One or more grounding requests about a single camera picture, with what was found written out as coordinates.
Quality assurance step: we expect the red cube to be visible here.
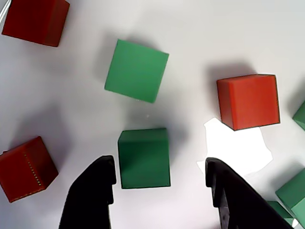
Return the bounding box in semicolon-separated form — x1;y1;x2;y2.
1;0;71;48
0;135;60;204
216;73;281;131

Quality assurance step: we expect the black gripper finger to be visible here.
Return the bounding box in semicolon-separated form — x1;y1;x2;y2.
205;156;296;229
58;155;117;229

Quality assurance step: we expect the green cube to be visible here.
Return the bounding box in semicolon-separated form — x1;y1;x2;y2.
266;201;294;226
275;167;305;225
104;39;170;104
117;128;171;189
292;100;305;131

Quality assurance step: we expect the white round plate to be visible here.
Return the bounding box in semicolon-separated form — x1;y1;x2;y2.
0;0;305;229

